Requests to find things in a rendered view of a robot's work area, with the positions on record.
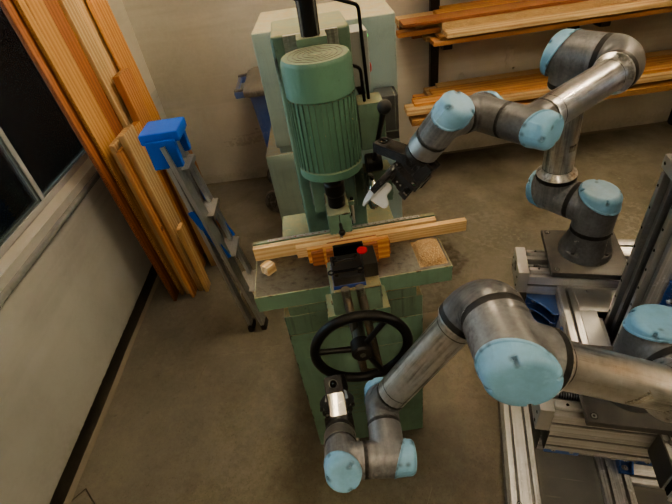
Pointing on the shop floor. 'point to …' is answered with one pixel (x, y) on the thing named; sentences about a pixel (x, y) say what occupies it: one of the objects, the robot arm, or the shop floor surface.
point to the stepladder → (202, 208)
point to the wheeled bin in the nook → (258, 115)
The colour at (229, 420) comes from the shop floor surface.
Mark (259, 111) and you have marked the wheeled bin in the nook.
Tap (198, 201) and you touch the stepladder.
